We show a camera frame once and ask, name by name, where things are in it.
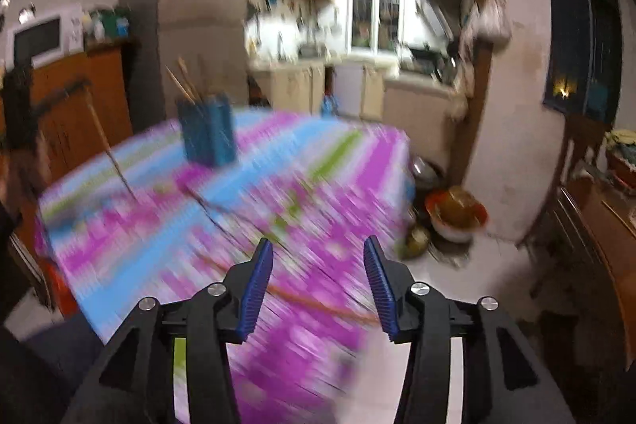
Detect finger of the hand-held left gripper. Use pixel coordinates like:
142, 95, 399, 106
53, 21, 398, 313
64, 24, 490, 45
31, 77, 94, 121

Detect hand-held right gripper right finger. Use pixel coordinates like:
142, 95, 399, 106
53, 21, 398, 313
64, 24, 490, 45
363, 234, 578, 424

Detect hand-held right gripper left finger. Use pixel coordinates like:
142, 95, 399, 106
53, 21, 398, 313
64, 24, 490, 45
60, 236, 275, 424

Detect bunch of wooden chopsticks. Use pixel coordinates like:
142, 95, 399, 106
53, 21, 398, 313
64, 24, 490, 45
181, 183, 383, 325

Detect long bamboo chopstick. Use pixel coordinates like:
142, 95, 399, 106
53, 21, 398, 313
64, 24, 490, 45
166, 66, 197, 103
178, 58, 202, 101
85, 92, 136, 200

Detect blue slotted utensil holder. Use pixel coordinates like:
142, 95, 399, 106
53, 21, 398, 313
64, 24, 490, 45
178, 93, 238, 167

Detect person's left hand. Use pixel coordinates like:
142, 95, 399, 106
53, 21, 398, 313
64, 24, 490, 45
5, 141, 50, 201

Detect orange wooden cabinet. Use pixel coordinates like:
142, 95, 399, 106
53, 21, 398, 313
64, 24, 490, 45
0, 41, 132, 186

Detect white microwave oven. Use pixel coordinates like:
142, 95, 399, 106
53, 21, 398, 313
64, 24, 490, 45
11, 4, 84, 70

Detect orange plastic basin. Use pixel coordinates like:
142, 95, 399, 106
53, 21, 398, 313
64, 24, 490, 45
425, 188, 488, 242

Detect striped floral tablecloth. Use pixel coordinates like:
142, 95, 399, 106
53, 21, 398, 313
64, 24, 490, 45
35, 106, 415, 424

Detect metal pot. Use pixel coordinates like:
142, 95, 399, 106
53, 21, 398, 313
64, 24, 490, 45
410, 156, 443, 186

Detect grey refrigerator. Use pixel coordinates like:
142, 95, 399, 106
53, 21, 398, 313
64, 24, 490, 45
119, 0, 252, 134

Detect cream lower kitchen cabinets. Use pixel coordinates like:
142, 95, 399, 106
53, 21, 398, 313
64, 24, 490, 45
248, 59, 398, 117

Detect dark wooden side table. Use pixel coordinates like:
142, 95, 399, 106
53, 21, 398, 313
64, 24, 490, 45
556, 176, 636, 385

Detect basket of vegetables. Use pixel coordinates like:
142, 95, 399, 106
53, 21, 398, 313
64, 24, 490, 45
603, 130, 636, 186

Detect barred kitchen window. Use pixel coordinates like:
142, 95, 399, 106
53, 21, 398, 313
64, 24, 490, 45
350, 0, 404, 52

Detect hanging white plastic bag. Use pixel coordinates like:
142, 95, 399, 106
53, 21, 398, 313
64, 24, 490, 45
477, 0, 512, 42

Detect dark room window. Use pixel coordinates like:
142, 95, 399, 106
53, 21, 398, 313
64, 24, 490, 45
539, 0, 624, 124

